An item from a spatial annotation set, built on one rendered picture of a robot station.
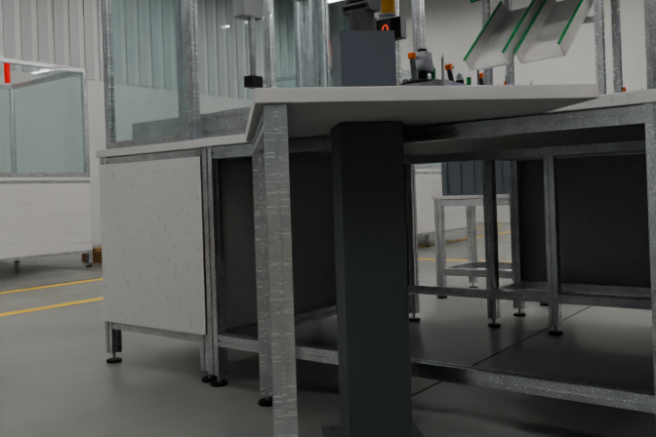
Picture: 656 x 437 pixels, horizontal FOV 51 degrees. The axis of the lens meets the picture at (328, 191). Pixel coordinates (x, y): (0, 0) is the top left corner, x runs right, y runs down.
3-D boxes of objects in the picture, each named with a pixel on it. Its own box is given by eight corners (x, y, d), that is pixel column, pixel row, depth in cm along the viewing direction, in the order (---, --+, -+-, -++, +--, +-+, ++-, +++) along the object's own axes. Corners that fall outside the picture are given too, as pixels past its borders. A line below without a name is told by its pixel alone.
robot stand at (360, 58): (342, 109, 172) (339, 29, 172) (334, 116, 186) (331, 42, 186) (396, 109, 174) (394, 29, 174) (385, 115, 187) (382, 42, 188)
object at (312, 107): (254, 102, 131) (254, 87, 131) (245, 140, 220) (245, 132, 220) (599, 98, 140) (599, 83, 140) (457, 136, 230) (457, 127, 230)
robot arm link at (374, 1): (368, 9, 175) (367, -17, 175) (340, 16, 180) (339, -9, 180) (382, 14, 180) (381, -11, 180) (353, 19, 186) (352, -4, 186)
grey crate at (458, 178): (541, 193, 380) (539, 151, 380) (439, 195, 418) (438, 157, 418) (566, 191, 414) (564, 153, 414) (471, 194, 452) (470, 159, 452)
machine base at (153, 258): (209, 384, 241) (201, 139, 242) (102, 362, 279) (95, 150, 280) (411, 318, 352) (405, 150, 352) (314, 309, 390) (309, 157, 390)
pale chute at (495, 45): (510, 64, 187) (503, 51, 185) (470, 71, 196) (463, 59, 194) (546, 3, 200) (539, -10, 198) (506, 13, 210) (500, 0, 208)
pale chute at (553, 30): (565, 56, 178) (558, 42, 176) (520, 64, 187) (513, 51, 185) (598, -8, 191) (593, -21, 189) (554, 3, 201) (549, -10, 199)
